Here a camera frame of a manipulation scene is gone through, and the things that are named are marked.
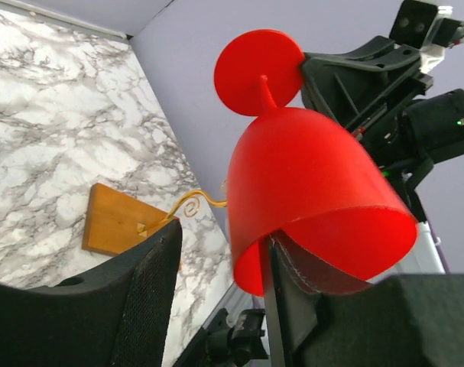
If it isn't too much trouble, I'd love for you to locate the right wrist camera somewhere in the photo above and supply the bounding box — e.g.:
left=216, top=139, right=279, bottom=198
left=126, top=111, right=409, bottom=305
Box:
left=389, top=1, right=464, bottom=73

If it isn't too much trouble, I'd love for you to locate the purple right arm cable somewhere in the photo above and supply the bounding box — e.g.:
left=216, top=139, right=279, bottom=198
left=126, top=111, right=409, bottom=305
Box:
left=426, top=219, right=453, bottom=274

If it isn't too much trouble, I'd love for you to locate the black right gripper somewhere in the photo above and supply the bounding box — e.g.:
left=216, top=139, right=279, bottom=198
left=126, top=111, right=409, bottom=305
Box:
left=300, top=36, right=464, bottom=167

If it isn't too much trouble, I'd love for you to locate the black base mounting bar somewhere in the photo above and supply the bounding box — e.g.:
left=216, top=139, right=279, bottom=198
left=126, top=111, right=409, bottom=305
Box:
left=174, top=285, right=271, bottom=367

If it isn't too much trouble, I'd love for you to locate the gold wire glass rack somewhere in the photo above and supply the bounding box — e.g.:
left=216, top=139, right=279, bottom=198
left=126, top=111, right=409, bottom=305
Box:
left=82, top=183, right=227, bottom=256

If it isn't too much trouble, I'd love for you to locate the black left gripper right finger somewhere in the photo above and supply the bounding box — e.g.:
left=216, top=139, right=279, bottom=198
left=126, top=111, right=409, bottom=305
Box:
left=260, top=234, right=464, bottom=366

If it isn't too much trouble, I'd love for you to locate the red plastic wine glass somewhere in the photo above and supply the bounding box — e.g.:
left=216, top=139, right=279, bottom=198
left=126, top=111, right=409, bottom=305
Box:
left=214, top=29, right=417, bottom=296

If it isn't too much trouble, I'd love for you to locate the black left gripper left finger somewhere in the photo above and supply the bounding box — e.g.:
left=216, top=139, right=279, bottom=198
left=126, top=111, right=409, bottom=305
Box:
left=0, top=220, right=182, bottom=366

